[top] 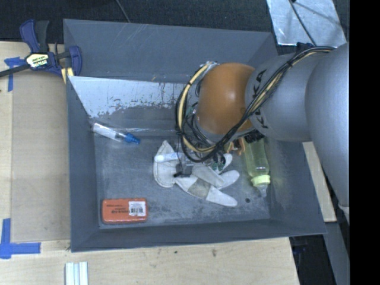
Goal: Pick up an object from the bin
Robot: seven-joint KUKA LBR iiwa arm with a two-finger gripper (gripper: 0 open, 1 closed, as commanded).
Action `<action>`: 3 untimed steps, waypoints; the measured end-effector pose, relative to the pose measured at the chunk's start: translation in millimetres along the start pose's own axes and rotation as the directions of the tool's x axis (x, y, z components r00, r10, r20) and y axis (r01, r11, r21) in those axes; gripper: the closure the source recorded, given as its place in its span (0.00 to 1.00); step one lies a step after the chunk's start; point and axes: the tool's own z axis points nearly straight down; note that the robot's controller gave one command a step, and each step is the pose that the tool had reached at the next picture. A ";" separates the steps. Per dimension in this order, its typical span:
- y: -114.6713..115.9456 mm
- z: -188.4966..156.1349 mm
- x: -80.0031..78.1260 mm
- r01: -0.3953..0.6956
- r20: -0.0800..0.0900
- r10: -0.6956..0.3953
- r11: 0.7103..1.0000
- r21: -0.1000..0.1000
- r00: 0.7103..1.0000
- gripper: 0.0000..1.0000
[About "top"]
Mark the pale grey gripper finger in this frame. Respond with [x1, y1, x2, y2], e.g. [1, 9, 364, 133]
[154, 153, 180, 163]

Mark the white work glove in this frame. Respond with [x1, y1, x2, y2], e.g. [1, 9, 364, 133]
[153, 140, 241, 208]

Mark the grey metal bin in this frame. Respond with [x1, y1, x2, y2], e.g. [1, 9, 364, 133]
[62, 18, 329, 253]

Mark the clear packet with blue-tipped tube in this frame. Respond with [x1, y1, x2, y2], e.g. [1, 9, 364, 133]
[90, 121, 141, 145]

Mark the orange flat block with label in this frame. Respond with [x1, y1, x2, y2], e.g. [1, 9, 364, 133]
[101, 197, 149, 225]

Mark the yellow baby bottle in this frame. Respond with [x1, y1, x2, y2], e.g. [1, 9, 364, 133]
[243, 137, 272, 198]

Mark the pale wood flat board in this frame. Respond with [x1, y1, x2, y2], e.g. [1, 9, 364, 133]
[10, 72, 72, 243]

